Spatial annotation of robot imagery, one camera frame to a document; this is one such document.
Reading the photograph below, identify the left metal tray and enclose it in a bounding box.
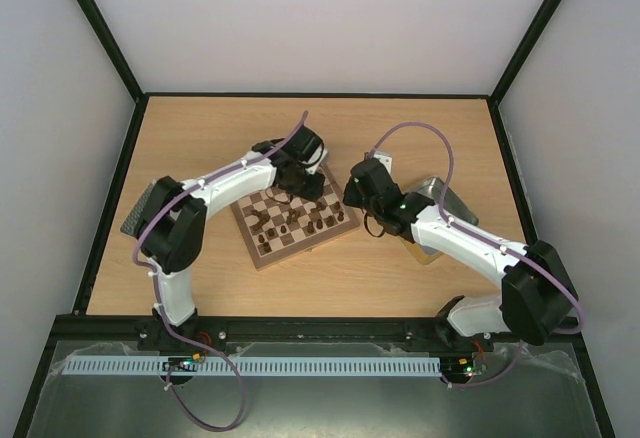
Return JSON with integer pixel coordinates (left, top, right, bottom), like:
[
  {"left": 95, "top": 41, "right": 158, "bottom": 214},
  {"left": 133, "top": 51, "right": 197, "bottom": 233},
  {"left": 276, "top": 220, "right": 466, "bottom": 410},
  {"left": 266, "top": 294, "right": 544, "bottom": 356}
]
[{"left": 120, "top": 181, "right": 155, "bottom": 238}]

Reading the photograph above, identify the light blue slotted cable duct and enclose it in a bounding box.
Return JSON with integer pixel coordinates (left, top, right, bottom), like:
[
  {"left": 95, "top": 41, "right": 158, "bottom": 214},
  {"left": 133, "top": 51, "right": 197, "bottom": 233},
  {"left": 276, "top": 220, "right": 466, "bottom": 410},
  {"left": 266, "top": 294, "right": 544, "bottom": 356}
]
[{"left": 62, "top": 356, "right": 441, "bottom": 377}]

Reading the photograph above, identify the black enclosure frame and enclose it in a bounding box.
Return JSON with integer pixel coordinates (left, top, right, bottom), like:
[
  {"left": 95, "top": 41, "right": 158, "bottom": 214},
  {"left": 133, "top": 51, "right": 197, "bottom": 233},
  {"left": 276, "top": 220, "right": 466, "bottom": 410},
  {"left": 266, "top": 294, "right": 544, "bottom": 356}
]
[{"left": 13, "top": 0, "right": 615, "bottom": 437}]

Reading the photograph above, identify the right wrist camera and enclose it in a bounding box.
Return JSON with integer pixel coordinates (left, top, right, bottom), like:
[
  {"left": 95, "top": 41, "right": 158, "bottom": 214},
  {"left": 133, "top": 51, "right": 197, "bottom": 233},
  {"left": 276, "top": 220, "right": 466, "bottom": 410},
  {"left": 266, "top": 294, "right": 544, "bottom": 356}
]
[{"left": 368, "top": 150, "right": 393, "bottom": 174}]

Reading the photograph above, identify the dark knight piece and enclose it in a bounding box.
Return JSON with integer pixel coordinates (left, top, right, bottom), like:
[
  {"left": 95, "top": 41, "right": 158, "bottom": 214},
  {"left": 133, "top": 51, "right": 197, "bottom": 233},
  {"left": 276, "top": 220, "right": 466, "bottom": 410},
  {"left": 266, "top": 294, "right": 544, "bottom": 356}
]
[{"left": 286, "top": 210, "right": 298, "bottom": 224}]

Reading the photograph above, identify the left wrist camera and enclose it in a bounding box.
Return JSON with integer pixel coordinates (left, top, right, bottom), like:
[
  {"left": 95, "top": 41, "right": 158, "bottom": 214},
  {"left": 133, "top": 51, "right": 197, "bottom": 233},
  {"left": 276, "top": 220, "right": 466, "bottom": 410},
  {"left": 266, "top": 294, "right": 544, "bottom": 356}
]
[{"left": 305, "top": 148, "right": 328, "bottom": 175}]

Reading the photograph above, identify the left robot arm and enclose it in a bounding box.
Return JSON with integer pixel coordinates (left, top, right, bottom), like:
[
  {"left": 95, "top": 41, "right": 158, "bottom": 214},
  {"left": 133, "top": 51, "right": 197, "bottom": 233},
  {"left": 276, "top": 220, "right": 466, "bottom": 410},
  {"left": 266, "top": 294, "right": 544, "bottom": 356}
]
[{"left": 122, "top": 125, "right": 328, "bottom": 334}]

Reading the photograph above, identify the right metal tin tray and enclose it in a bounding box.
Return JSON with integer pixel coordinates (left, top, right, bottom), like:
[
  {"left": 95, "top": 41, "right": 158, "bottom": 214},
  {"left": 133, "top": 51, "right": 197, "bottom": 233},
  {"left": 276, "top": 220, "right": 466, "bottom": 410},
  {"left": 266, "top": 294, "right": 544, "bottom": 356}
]
[{"left": 404, "top": 175, "right": 479, "bottom": 265}]

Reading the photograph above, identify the wooden chess board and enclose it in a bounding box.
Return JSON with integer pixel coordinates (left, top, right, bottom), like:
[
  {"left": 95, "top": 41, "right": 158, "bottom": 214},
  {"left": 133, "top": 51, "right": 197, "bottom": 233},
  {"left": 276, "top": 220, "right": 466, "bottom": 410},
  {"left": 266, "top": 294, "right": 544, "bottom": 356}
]
[{"left": 231, "top": 165, "right": 360, "bottom": 270}]

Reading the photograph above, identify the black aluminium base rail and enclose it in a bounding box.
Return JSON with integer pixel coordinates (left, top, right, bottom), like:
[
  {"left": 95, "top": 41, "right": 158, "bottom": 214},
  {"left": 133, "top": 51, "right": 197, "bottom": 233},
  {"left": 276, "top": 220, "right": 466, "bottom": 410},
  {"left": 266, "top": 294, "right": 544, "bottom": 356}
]
[{"left": 49, "top": 313, "right": 579, "bottom": 354}]

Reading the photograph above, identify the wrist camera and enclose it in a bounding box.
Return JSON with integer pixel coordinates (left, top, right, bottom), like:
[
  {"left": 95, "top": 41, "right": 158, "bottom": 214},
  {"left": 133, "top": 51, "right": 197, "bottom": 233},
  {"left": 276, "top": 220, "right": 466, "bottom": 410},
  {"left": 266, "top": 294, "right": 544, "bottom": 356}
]
[
  {"left": 368, "top": 150, "right": 393, "bottom": 174},
  {"left": 305, "top": 148, "right": 328, "bottom": 175}
]

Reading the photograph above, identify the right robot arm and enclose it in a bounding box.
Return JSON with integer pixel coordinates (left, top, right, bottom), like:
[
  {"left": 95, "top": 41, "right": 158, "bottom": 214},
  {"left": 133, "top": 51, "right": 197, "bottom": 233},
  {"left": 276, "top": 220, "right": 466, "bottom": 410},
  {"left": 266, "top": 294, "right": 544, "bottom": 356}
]
[{"left": 343, "top": 158, "right": 578, "bottom": 350}]

